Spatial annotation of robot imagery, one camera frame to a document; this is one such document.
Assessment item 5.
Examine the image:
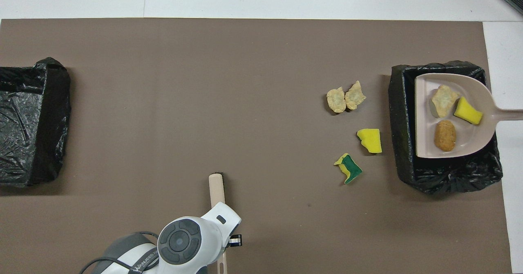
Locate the green and yellow sponge piece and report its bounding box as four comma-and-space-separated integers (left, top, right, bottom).
333, 153, 363, 185

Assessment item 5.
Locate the brown table mat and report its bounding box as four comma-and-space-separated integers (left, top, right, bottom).
0, 18, 513, 274

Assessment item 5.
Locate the small yellow sponge piece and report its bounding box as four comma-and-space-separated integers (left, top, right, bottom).
454, 97, 483, 125

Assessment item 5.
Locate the beige plastic dustpan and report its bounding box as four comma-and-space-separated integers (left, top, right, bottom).
415, 73, 523, 159

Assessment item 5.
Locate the large yellow sponge piece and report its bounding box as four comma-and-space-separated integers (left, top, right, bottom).
357, 128, 383, 154

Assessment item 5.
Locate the brown toy bread roll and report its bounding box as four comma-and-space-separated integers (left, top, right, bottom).
434, 120, 457, 152

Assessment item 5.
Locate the beige hand brush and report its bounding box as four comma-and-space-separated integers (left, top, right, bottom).
208, 172, 228, 274

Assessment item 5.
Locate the black bag-lined bin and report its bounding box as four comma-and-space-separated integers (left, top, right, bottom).
388, 61, 504, 195
0, 57, 72, 187

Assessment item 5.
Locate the striped toy croissant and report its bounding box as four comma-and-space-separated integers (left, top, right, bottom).
430, 85, 460, 119

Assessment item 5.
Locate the pale crumbly foam piece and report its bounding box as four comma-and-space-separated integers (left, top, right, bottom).
345, 80, 367, 110
326, 87, 347, 114

